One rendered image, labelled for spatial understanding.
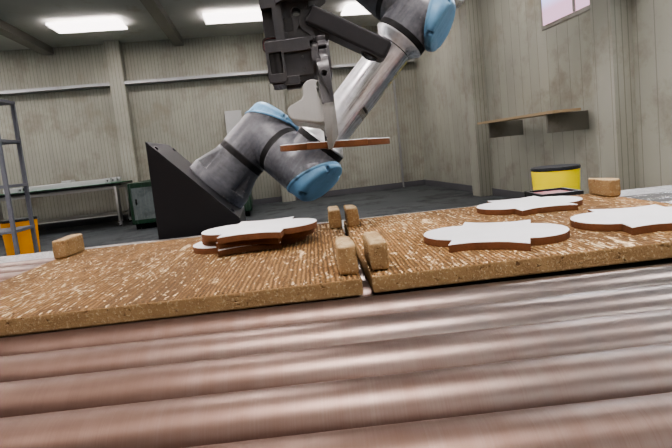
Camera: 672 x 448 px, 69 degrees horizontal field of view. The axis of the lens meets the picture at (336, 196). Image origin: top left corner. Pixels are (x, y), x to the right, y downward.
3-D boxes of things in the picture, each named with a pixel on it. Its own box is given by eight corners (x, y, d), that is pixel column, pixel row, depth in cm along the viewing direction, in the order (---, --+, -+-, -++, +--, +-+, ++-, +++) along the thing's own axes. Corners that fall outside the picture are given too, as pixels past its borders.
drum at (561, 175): (595, 236, 454) (591, 163, 448) (552, 243, 447) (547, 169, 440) (565, 230, 496) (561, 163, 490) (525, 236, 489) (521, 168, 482)
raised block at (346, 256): (336, 262, 49) (333, 235, 49) (354, 260, 49) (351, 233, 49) (339, 277, 43) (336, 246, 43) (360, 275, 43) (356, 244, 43)
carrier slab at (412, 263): (344, 230, 77) (343, 220, 77) (595, 202, 79) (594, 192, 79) (373, 294, 43) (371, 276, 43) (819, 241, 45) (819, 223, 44)
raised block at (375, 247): (363, 258, 50) (360, 231, 49) (381, 256, 50) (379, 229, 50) (371, 273, 44) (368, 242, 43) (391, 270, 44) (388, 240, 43)
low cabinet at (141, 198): (253, 205, 1091) (249, 168, 1083) (252, 216, 900) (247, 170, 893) (155, 217, 1059) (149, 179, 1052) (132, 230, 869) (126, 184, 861)
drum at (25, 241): (36, 268, 591) (28, 218, 585) (0, 273, 585) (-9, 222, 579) (50, 262, 629) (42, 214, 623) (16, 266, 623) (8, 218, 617)
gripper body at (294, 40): (275, 95, 69) (262, 8, 68) (335, 87, 69) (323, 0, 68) (270, 88, 62) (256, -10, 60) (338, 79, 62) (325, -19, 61)
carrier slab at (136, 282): (78, 260, 76) (77, 250, 76) (341, 231, 77) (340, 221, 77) (-122, 351, 41) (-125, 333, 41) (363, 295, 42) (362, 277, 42)
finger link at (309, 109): (293, 154, 61) (285, 92, 64) (340, 148, 61) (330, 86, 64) (290, 142, 58) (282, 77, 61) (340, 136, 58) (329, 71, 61)
